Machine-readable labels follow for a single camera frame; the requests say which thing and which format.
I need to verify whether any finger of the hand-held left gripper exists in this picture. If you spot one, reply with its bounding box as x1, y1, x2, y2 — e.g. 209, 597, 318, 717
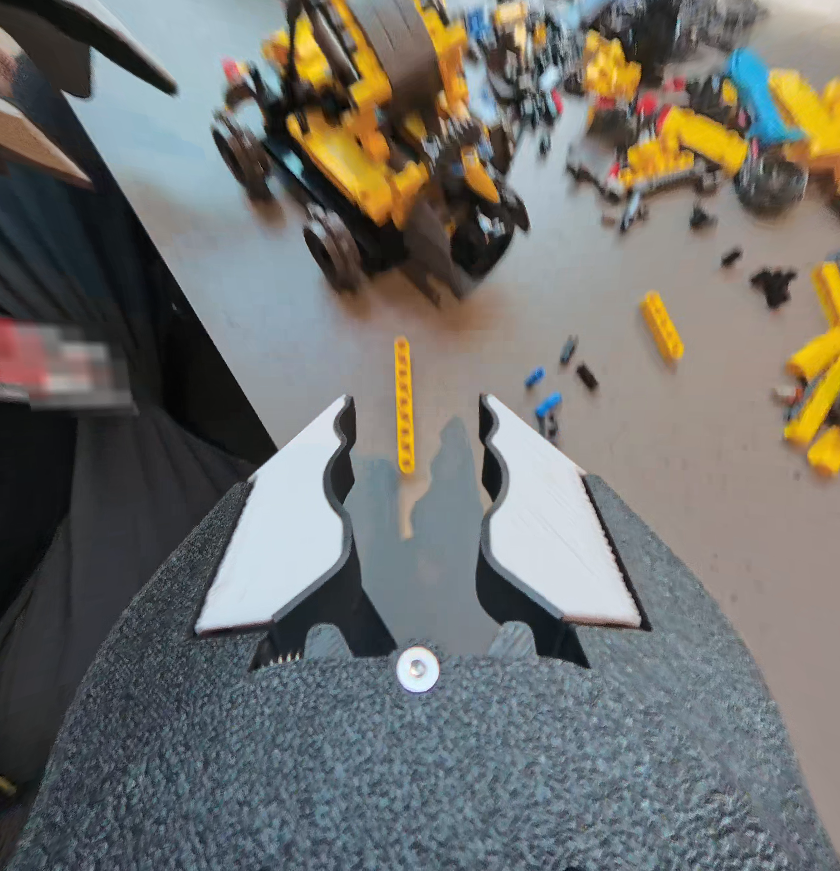
0, 101, 96, 193
0, 0, 179, 98

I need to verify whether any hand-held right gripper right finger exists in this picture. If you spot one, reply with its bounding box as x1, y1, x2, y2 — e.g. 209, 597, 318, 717
476, 393, 645, 657

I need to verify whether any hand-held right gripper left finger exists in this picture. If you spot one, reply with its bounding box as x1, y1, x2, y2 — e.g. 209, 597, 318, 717
195, 395, 395, 656

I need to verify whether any long yellow holed beam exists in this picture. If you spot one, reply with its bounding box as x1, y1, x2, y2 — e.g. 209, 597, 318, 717
393, 335, 417, 476

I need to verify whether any yellow beam assembly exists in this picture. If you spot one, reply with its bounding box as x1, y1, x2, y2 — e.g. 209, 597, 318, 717
777, 261, 840, 478

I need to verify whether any yellow toy vehicle model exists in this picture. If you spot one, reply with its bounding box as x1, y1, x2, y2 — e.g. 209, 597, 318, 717
209, 0, 531, 305

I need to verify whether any grey desk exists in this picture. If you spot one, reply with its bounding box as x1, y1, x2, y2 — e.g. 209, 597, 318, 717
73, 0, 840, 858

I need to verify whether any short yellow holed beam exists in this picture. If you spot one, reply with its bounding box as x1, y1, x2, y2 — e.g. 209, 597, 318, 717
640, 290, 685, 362

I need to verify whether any black connector cluster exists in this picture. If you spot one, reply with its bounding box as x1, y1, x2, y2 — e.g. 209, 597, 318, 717
749, 268, 799, 309

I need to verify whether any grey pin connector piece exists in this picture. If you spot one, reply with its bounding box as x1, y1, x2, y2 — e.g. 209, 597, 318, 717
600, 193, 650, 233

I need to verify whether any grey gear rack beam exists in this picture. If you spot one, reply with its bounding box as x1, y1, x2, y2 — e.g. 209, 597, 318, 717
610, 146, 724, 199

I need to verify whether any dark grey sprocket wheel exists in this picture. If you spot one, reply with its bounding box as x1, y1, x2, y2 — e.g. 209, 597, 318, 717
734, 152, 809, 214

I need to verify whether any yellow rectangular panel piece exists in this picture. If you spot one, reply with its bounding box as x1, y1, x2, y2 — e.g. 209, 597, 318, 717
657, 105, 749, 175

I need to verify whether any pile of mixed coloured pieces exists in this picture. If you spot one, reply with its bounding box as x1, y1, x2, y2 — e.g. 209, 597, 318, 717
461, 0, 768, 205

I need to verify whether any blue brick separator tool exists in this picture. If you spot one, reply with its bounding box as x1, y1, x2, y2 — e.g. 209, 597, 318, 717
722, 47, 806, 146

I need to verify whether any yellow stacked beam frame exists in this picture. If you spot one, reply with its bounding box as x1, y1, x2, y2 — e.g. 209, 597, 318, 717
767, 68, 840, 205

